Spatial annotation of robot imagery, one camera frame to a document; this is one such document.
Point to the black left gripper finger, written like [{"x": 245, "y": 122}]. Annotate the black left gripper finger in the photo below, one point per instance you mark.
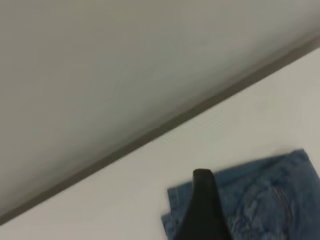
[{"x": 202, "y": 212}]

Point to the blue denim shorts with print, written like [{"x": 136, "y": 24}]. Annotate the blue denim shorts with print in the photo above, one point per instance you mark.
[{"x": 262, "y": 200}]

